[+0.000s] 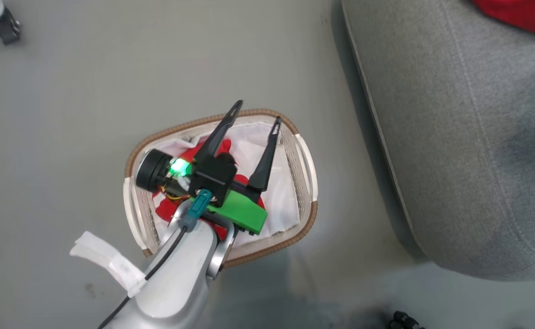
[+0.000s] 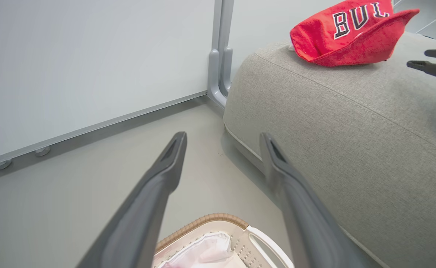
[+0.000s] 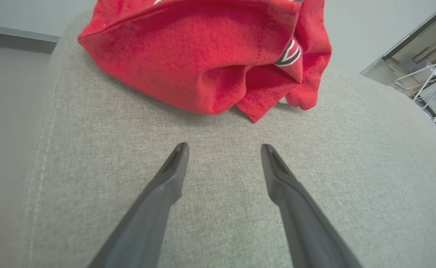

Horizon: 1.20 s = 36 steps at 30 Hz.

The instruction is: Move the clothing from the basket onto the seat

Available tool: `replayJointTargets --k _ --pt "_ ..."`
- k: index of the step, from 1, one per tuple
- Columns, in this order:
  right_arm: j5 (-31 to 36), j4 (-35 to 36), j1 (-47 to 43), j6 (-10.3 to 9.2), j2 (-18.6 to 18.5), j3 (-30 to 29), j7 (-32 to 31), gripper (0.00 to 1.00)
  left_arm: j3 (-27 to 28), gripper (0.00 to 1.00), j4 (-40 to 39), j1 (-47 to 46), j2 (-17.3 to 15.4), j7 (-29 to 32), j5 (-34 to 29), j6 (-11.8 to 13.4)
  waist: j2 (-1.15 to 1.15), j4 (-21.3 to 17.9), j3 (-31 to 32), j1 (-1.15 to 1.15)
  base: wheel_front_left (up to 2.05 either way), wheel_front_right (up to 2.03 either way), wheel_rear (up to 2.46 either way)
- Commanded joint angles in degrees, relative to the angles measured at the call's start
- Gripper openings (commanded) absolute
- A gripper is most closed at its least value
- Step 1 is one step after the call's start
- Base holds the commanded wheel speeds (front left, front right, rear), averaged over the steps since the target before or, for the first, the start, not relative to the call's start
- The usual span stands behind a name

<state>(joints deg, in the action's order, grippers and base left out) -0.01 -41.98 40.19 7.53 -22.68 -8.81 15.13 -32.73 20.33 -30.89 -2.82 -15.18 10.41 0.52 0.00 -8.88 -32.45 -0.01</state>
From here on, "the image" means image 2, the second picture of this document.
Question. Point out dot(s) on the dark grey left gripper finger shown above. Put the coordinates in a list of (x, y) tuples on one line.
[(143, 216), (307, 219)]

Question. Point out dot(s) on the white laundry basket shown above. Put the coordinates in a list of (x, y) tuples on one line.
[(221, 242)]

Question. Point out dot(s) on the pale pink garment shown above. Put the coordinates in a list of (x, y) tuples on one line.
[(206, 253)]

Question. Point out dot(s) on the beige fabric sofa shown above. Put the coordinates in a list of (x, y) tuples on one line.
[(355, 141)]

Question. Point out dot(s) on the red Bulls cap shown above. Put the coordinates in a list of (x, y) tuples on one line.
[(346, 33)]

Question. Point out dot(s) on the round grey panel foot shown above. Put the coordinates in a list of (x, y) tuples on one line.
[(42, 151), (3, 164)]

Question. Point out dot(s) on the grey partition post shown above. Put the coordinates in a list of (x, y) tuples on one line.
[(220, 52)]

